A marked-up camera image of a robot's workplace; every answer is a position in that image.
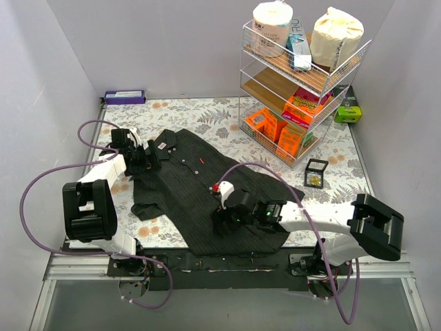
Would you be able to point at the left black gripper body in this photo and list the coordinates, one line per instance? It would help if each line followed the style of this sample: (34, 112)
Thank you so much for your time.
(149, 158)

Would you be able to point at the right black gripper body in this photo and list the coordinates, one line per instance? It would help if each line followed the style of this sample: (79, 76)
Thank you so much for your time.
(220, 218)

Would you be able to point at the black pinstriped shirt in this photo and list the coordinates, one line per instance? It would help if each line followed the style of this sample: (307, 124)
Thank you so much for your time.
(182, 190)

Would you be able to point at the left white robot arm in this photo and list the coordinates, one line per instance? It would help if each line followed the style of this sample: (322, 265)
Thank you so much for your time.
(89, 212)

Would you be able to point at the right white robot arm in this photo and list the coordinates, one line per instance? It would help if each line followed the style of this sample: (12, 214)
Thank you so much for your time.
(364, 227)

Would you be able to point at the gold brooch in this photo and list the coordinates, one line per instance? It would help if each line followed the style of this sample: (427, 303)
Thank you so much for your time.
(315, 181)

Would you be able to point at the black brooch display box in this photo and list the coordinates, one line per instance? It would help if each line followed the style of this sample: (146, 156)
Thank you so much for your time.
(315, 167)

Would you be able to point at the purple flat box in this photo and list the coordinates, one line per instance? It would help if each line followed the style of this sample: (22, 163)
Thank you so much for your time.
(125, 97)

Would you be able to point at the orange box left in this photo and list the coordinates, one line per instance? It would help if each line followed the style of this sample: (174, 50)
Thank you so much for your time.
(264, 121)

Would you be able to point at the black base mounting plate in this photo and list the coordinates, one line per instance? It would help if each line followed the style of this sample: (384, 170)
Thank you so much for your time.
(252, 271)

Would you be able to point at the floral tablecloth mat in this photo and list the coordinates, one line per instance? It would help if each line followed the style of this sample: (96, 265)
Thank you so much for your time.
(216, 122)

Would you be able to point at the orange pink snack box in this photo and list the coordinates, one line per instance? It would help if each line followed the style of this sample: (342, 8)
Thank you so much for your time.
(303, 106)

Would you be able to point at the green black box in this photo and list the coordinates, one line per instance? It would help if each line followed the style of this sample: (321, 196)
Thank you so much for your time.
(349, 110)

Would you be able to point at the blue white toothpaste box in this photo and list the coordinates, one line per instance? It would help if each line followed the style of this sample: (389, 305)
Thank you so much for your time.
(298, 48)

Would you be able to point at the white toilet paper roll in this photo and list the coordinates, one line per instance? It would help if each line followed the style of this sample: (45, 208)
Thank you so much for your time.
(271, 23)

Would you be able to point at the cream toilet paper roll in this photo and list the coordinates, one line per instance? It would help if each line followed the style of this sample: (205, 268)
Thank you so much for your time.
(335, 38)

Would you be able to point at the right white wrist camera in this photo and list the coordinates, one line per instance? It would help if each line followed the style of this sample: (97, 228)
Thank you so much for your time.
(223, 189)

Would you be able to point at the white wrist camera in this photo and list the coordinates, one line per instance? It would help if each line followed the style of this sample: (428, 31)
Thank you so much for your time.
(223, 189)
(133, 136)

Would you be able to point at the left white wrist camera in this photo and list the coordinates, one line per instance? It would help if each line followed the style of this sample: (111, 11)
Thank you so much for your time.
(133, 136)

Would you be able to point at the white wire shelf rack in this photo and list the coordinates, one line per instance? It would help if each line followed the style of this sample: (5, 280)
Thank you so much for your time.
(270, 82)

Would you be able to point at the aluminium frame rail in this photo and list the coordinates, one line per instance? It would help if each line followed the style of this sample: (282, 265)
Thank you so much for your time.
(66, 268)

